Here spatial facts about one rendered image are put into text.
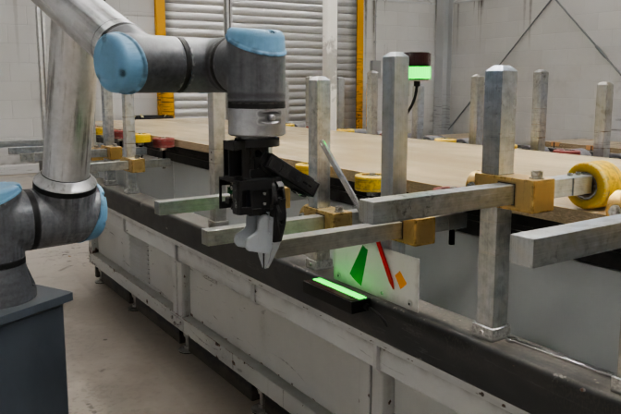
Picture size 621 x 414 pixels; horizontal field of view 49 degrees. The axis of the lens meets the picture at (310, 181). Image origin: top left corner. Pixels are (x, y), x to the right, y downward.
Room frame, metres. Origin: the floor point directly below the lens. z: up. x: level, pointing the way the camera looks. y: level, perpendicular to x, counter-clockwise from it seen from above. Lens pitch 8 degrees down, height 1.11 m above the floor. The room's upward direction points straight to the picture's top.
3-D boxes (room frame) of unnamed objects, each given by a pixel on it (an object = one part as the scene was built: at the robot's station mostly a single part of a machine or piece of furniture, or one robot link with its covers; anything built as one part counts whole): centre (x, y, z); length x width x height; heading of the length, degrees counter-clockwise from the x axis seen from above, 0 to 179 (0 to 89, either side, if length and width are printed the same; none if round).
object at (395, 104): (1.28, -0.16, 0.93); 0.03 x 0.03 x 0.48; 34
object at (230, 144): (1.06, 0.09, 0.97); 0.09 x 0.08 x 0.12; 124
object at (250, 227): (1.08, 0.10, 0.86); 0.06 x 0.03 x 0.09; 124
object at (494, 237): (1.07, -0.30, 0.90); 0.03 x 0.03 x 0.48; 34
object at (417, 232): (1.26, -0.17, 0.85); 0.13 x 0.06 x 0.05; 34
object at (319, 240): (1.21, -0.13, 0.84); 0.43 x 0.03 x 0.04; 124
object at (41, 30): (3.64, 1.37, 1.20); 0.15 x 0.12 x 1.00; 34
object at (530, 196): (1.05, -0.31, 0.95); 0.13 x 0.06 x 0.05; 34
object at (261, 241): (1.05, 0.08, 0.86); 0.06 x 0.03 x 0.09; 124
